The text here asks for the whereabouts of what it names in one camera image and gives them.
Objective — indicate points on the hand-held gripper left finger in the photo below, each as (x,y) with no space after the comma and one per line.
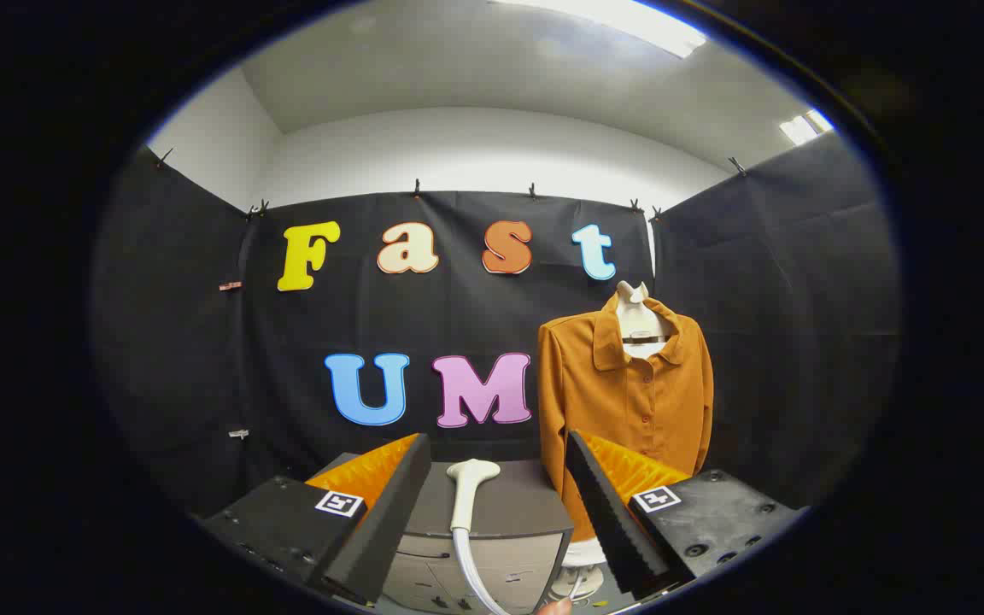
(389,512)

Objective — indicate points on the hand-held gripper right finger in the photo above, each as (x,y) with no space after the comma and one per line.
(607,512)

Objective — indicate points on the orange button-up shirt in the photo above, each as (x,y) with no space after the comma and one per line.
(629,401)

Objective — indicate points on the white clothes hanger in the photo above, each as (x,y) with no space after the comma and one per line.
(637,320)

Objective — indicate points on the white stand base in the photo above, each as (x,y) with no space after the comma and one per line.
(579,581)

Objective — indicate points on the grey cabinet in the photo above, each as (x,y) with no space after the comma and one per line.
(509,504)

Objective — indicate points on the black backdrop cloth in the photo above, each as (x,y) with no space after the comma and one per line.
(458,316)

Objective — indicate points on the row of black cloth clips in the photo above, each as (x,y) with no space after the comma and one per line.
(416,187)

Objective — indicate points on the small ceiling light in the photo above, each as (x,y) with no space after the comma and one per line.
(799,128)

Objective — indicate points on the long ceiling light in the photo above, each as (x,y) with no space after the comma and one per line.
(629,21)

